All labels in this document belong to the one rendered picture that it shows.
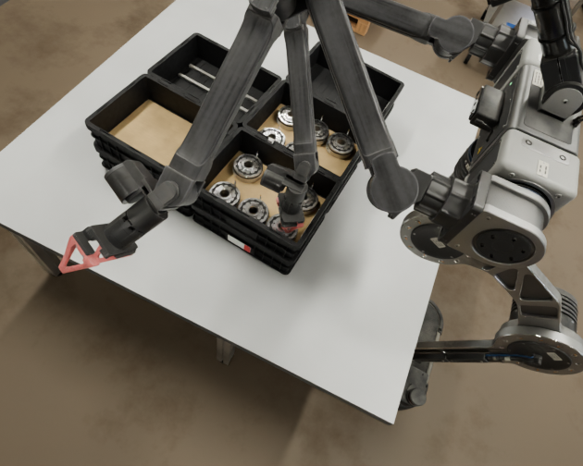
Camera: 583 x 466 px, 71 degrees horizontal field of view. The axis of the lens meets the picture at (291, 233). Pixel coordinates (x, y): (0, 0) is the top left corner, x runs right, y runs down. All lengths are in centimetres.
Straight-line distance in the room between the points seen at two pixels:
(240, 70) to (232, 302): 81
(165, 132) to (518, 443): 211
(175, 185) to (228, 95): 18
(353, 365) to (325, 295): 24
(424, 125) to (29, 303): 201
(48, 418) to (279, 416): 96
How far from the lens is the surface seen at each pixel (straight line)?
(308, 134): 108
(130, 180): 80
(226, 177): 142
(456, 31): 107
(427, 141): 196
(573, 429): 264
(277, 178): 111
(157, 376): 202
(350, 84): 72
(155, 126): 157
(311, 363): 133
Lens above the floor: 198
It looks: 60 degrees down
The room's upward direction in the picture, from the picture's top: 19 degrees clockwise
